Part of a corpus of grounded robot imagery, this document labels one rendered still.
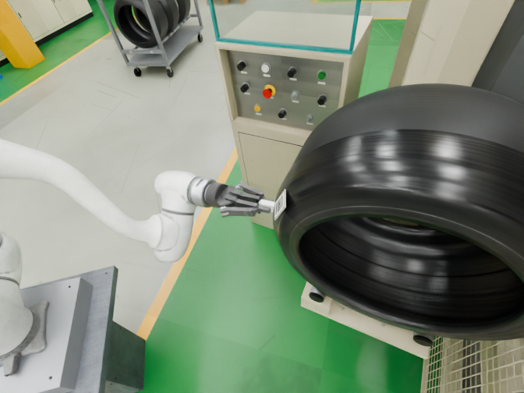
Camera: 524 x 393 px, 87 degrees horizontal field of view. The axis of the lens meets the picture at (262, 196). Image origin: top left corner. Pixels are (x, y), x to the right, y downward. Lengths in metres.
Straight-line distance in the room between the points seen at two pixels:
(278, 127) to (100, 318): 1.10
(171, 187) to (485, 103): 0.75
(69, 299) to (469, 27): 1.40
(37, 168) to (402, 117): 0.74
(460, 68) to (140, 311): 1.92
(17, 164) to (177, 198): 0.37
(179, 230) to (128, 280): 1.30
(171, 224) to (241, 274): 1.09
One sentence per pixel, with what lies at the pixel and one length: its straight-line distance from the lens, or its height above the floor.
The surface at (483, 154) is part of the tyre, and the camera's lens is 0.46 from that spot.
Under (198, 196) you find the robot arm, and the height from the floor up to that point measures 1.11.
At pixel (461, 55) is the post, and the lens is 0.72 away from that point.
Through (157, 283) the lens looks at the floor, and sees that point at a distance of 2.05.
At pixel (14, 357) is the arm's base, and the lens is 1.29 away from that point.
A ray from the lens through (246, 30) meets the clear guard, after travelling 1.23.
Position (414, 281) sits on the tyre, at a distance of 0.92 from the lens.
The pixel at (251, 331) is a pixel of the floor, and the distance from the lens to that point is 1.77.
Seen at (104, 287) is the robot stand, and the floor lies 0.65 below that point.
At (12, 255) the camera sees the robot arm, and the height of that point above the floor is 0.96.
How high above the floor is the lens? 1.71
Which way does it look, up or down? 50 degrees down
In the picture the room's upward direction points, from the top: 8 degrees counter-clockwise
